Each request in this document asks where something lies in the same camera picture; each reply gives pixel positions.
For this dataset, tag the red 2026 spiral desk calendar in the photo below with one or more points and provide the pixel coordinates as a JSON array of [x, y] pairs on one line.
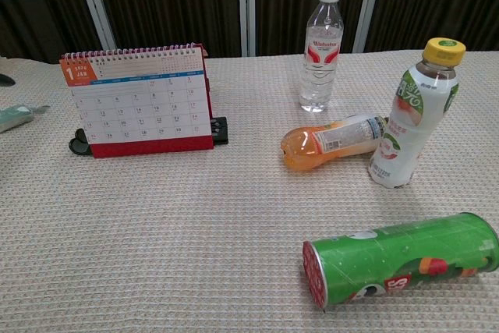
[[148, 107]]

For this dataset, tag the teal packet at left edge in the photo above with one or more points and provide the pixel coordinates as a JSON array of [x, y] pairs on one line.
[[13, 116]]

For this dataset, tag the black plastic stand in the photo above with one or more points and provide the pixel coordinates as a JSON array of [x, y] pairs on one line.
[[219, 130]]

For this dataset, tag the beige woven tablecloth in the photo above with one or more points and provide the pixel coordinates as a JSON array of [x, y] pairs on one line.
[[175, 231]]

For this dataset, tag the clear water bottle white cap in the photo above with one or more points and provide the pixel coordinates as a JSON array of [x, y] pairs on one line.
[[320, 75]]

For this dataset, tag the orange drink bottle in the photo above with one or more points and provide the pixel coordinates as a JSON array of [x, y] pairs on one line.
[[308, 146]]

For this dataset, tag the white drink bottle yellow cap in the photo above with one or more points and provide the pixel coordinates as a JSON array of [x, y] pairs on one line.
[[409, 126]]

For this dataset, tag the green chips can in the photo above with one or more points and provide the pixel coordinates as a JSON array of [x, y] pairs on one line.
[[390, 263]]

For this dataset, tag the white screen frame post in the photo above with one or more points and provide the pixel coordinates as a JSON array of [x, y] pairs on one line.
[[95, 1], [246, 5], [368, 1]]

